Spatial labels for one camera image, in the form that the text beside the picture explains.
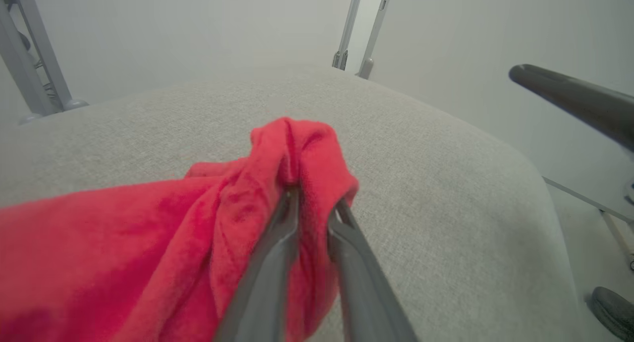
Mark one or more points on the red shorts with number print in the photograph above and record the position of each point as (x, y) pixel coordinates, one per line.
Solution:
(124, 253)

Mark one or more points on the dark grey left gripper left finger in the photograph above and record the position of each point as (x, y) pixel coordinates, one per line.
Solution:
(267, 282)

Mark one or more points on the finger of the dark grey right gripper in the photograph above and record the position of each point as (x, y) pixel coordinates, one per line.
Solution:
(584, 99)

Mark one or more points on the dark grey wheel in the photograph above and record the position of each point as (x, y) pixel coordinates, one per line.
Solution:
(616, 312)

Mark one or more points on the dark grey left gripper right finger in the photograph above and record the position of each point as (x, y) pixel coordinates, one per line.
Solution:
(364, 292)

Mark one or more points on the grey metal ladder frame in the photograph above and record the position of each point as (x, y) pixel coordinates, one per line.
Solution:
(34, 60)

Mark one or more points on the grey metal post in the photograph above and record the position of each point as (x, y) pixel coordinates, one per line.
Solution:
(348, 25)
(375, 35)

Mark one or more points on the white rod frame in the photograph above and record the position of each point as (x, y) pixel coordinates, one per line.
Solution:
(589, 201)

